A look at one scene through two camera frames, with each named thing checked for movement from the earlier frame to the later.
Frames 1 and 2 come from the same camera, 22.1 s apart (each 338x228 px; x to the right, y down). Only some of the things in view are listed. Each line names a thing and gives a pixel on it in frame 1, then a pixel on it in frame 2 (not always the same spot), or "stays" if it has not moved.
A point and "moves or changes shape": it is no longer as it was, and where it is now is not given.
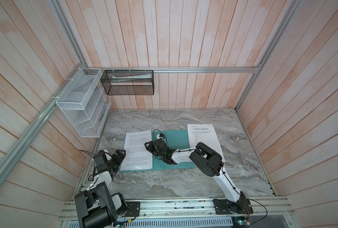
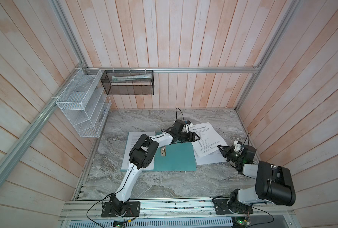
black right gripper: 150,147 -> 228,149
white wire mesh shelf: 85,100 stays
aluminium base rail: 265,208 stays
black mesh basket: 128,82 stays
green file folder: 177,140 stays
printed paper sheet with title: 205,133 moves or changes shape
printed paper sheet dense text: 137,156 stays
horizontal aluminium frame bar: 173,70 stays
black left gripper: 119,159 -> 192,137
